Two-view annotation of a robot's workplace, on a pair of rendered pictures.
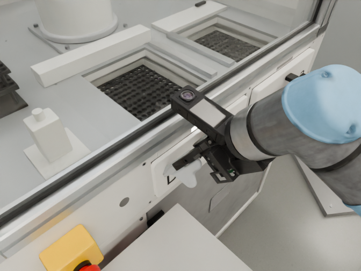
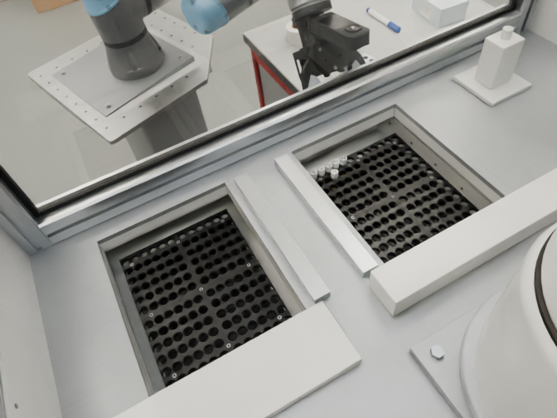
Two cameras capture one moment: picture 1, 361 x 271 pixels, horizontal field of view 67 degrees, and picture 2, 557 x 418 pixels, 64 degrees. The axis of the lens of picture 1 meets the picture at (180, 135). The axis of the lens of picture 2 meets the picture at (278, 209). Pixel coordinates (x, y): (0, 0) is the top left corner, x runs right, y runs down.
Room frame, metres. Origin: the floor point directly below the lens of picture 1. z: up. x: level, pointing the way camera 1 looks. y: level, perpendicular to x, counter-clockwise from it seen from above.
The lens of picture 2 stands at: (1.00, 0.10, 1.44)
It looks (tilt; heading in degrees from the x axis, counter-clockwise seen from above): 51 degrees down; 204
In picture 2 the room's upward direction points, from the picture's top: 10 degrees counter-clockwise
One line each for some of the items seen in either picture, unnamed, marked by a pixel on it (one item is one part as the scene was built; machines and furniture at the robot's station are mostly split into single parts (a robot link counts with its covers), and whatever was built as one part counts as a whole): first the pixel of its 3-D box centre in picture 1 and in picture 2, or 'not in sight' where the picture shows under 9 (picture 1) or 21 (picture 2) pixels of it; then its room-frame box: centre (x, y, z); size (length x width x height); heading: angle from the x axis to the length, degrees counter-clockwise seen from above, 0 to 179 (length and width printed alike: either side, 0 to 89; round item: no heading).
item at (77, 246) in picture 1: (74, 258); not in sight; (0.16, 0.17, 0.88); 0.07 x 0.05 x 0.07; 135
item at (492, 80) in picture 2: not in sight; (499, 57); (0.31, 0.22, 1.00); 0.09 x 0.08 x 0.10; 45
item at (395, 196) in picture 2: not in sight; (390, 209); (0.55, 0.09, 0.87); 0.22 x 0.18 x 0.06; 45
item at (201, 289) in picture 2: not in sight; (206, 299); (0.77, -0.14, 0.87); 0.22 x 0.18 x 0.06; 45
